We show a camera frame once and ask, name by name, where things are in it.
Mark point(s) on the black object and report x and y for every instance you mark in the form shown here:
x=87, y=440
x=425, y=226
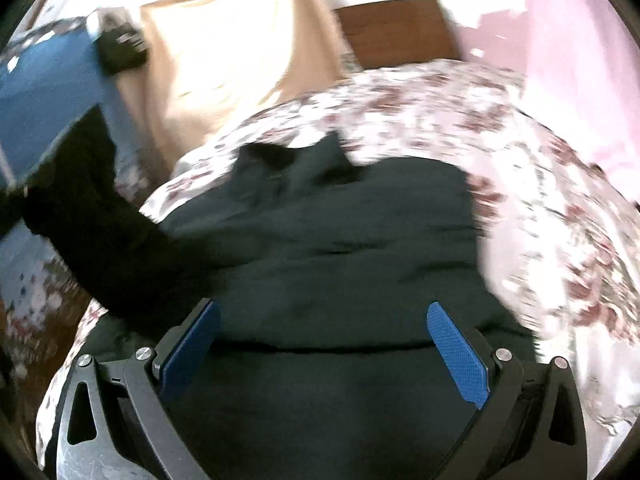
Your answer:
x=120, y=45

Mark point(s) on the blue box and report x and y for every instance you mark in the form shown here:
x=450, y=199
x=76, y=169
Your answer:
x=45, y=95

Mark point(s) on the floral satin bedspread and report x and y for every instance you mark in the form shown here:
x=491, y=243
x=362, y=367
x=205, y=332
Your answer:
x=425, y=105

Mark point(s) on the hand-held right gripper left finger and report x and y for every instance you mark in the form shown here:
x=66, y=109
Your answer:
x=192, y=350

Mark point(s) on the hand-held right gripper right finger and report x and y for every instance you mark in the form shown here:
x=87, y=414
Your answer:
x=457, y=355

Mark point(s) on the pink curtain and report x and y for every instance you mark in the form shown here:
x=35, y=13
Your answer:
x=585, y=60

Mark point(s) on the black pants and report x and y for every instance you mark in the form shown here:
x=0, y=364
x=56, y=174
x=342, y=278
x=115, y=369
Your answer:
x=325, y=240

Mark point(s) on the brown wooden headboard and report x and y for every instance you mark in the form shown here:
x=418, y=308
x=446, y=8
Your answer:
x=397, y=30

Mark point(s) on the beige blanket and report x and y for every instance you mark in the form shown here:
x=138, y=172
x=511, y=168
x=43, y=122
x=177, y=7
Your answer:
x=215, y=60

